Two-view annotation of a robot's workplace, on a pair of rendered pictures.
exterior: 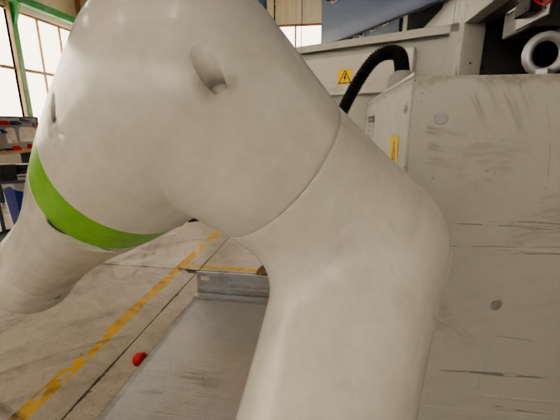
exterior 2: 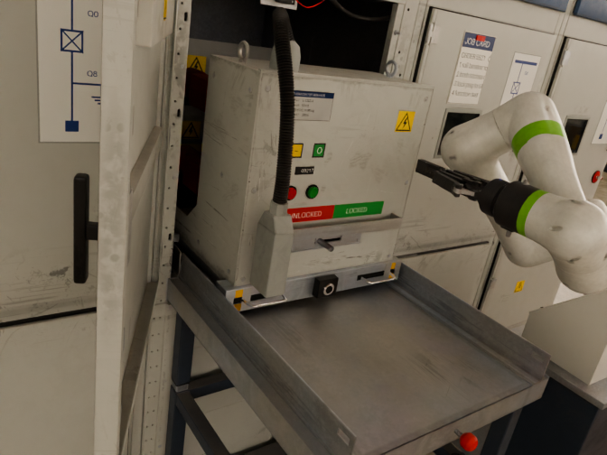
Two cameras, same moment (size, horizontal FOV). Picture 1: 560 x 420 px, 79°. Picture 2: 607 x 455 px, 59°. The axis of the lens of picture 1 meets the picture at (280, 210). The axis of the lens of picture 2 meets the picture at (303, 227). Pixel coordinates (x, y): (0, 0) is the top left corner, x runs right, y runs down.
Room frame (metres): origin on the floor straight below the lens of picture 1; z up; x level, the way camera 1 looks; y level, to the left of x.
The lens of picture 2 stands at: (1.51, 0.60, 1.50)
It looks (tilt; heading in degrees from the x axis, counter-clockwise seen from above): 21 degrees down; 223
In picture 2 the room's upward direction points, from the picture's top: 10 degrees clockwise
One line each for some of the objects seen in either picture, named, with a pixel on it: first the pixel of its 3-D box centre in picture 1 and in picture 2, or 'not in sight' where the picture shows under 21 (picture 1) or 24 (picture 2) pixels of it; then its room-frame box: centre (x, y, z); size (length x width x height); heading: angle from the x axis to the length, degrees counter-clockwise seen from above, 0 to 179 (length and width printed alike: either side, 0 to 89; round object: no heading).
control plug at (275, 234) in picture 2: not in sight; (271, 251); (0.82, -0.13, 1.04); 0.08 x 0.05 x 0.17; 81
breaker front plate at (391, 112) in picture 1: (368, 232); (339, 187); (0.60, -0.17, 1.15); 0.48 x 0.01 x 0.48; 171
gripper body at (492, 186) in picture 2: not in sight; (487, 193); (0.50, 0.14, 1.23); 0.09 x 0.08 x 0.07; 81
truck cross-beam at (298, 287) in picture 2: not in sight; (316, 280); (0.60, -0.18, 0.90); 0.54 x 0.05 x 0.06; 171
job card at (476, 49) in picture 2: not in sight; (471, 69); (-0.04, -0.27, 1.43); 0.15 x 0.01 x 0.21; 171
